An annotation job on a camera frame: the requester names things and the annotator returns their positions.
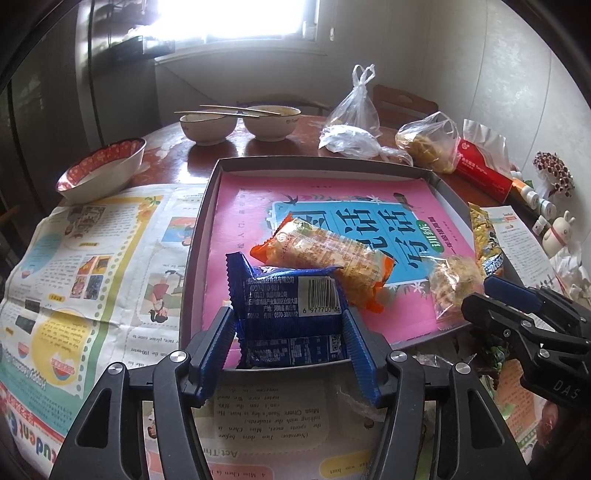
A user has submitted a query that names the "white bowl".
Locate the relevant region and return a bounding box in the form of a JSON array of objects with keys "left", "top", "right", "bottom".
[
  {"left": 179, "top": 113, "right": 236, "bottom": 146},
  {"left": 242, "top": 105, "right": 301, "bottom": 142}
]

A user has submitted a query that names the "red flower decoration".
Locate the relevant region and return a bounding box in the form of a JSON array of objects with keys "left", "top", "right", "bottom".
[{"left": 533, "top": 152, "right": 575, "bottom": 199}]

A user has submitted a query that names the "tall clear plastic bag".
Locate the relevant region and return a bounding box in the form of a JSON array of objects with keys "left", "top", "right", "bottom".
[{"left": 325, "top": 64, "right": 382, "bottom": 138}]

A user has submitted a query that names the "left white bowl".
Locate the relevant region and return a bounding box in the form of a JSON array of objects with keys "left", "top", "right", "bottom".
[{"left": 179, "top": 113, "right": 236, "bottom": 146}]

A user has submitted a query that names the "person's right hand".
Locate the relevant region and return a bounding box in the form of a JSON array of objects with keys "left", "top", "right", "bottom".
[{"left": 536, "top": 401, "right": 573, "bottom": 449}]

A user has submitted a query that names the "rabbit figurine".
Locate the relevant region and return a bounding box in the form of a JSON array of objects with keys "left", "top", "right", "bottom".
[{"left": 542, "top": 210, "right": 575, "bottom": 258}]

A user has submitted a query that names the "student newspaper sheet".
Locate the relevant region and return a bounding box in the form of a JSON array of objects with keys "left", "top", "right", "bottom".
[{"left": 1, "top": 185, "right": 384, "bottom": 479}]

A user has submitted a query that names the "black refrigerator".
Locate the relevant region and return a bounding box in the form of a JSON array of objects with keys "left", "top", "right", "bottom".
[{"left": 1, "top": 1, "right": 160, "bottom": 231}]

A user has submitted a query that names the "red tissue pack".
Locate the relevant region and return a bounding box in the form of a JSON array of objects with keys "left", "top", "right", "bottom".
[{"left": 456, "top": 119, "right": 513, "bottom": 203}]

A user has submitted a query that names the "red rimmed bowl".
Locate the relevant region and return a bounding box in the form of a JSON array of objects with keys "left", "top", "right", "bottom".
[{"left": 55, "top": 138, "right": 146, "bottom": 204}]

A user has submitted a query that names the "yellow cartoon snack packet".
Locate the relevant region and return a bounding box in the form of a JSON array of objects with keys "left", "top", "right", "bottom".
[{"left": 468, "top": 203, "right": 505, "bottom": 277}]

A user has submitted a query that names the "crumpled white plastic bag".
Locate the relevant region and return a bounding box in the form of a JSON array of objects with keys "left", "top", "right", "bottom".
[{"left": 318, "top": 125, "right": 414, "bottom": 166}]

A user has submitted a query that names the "orange capped bottle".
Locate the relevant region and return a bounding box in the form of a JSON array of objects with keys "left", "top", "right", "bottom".
[{"left": 512, "top": 178, "right": 540, "bottom": 210}]

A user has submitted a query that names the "crumpled white tissue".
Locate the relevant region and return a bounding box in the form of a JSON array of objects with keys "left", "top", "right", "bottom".
[{"left": 550, "top": 241, "right": 590, "bottom": 306}]

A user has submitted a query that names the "small white bottle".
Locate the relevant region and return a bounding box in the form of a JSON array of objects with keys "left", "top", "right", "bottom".
[{"left": 539, "top": 198, "right": 557, "bottom": 222}]

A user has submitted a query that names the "orange cracker packet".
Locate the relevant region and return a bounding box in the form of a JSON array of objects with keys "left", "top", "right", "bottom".
[{"left": 249, "top": 215, "right": 394, "bottom": 314}]

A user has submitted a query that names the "clear pastry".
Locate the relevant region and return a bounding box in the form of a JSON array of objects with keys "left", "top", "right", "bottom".
[{"left": 421, "top": 254, "right": 484, "bottom": 325}]

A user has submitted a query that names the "plastic bag of fried snacks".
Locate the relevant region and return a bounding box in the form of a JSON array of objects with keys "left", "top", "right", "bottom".
[{"left": 394, "top": 111, "right": 460, "bottom": 174}]

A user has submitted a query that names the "right white bowl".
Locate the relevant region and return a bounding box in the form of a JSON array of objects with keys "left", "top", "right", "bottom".
[{"left": 242, "top": 105, "right": 301, "bottom": 142}]

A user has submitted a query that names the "blue biscuit packet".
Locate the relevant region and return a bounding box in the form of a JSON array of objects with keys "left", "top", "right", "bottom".
[{"left": 226, "top": 252, "right": 349, "bottom": 369}]

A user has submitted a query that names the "wooden chair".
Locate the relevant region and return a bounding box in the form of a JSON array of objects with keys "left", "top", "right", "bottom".
[{"left": 373, "top": 84, "right": 439, "bottom": 128}]

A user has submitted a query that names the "pink and blue book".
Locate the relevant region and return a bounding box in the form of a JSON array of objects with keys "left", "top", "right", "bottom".
[{"left": 202, "top": 173, "right": 472, "bottom": 343}]

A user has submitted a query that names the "right newspaper sheet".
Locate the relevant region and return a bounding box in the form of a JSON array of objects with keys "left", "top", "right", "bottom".
[{"left": 485, "top": 206, "right": 563, "bottom": 462}]

